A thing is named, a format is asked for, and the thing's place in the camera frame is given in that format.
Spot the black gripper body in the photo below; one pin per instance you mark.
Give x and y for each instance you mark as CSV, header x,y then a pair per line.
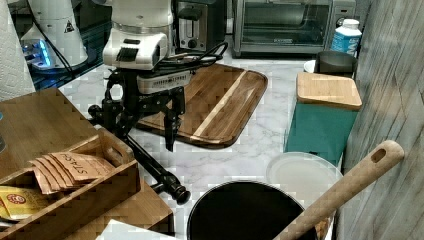
x,y
150,104

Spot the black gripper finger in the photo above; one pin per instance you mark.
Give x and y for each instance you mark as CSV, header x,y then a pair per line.
x,y
172,120
129,100

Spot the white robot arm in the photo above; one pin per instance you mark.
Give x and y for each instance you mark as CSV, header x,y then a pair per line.
x,y
138,50

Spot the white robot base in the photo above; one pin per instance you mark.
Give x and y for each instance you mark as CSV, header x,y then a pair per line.
x,y
53,41

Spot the wooden drawer cabinet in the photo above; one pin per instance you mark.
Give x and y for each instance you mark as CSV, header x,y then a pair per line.
x,y
45,121

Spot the dark wooden cutting board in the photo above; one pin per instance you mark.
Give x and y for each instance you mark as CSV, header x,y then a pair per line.
x,y
219,101

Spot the wooden tea organizer tray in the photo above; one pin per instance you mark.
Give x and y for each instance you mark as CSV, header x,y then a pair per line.
x,y
68,212

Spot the brown Stash tea packets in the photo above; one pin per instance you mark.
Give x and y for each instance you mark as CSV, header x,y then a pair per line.
x,y
63,171

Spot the black silver toaster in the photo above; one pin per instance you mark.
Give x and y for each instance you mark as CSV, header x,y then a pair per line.
x,y
201,24

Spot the paper towel roll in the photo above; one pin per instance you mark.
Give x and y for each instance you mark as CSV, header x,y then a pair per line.
x,y
15,78

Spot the black utensil crock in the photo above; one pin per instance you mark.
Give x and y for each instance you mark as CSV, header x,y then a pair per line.
x,y
241,210

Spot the white paper sheet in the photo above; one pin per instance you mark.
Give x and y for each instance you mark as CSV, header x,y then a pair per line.
x,y
116,230

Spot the silver toaster oven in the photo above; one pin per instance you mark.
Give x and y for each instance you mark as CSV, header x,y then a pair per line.
x,y
287,26

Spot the yellow tea packets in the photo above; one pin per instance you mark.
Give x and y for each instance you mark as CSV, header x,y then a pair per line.
x,y
20,203

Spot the white plate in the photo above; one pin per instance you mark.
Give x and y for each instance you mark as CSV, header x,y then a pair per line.
x,y
304,176

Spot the teal canister with wooden lid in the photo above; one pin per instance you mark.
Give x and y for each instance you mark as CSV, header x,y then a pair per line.
x,y
325,110

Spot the dark round bowl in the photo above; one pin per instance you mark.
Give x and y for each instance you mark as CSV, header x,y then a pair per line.
x,y
335,63

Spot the white blue plastic bottle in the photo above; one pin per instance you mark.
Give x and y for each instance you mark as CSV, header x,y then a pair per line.
x,y
346,37

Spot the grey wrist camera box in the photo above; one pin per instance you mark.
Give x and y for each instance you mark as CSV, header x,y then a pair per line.
x,y
164,82

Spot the wooden spoon handle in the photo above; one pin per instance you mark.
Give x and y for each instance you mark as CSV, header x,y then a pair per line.
x,y
375,164

